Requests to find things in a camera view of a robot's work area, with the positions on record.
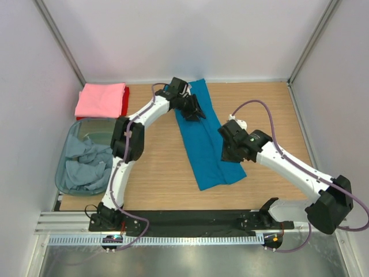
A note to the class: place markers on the pink folded t shirt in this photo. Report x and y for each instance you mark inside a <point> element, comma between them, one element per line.
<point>101,100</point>

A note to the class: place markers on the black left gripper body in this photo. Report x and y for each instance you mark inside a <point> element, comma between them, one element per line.
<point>185,104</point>

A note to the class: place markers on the teal mesh laundry basket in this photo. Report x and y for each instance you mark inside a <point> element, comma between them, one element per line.
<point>99,130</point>

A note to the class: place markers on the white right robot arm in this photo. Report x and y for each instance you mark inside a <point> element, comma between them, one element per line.
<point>326,204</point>

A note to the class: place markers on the white slotted cable duct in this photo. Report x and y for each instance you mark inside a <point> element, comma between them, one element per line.
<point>116,240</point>

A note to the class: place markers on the blue t shirt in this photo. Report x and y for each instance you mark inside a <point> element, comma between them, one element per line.
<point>203,144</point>

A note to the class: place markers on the red folded t shirt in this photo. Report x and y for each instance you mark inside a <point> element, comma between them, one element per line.
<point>126,101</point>

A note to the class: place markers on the grey t shirt in basket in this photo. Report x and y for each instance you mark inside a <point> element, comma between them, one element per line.
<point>88,166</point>

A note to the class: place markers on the left aluminium corner post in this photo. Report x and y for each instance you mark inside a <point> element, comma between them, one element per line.
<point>52,26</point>

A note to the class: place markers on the aluminium frame rail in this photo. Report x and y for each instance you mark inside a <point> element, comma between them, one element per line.
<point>65,221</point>

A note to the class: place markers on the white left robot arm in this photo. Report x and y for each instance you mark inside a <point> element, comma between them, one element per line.
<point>127,145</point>

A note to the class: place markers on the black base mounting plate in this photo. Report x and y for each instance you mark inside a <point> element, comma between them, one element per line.
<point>188,224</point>

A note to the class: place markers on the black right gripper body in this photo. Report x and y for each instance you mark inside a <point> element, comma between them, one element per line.
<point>229,153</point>

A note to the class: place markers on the right aluminium corner post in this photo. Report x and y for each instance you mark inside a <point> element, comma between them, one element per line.
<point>322,24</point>

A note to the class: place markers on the aluminium corner post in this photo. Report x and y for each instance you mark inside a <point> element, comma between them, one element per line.
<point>322,24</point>
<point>52,26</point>

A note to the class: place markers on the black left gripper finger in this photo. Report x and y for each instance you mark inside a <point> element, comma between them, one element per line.
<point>191,115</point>
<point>196,107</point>

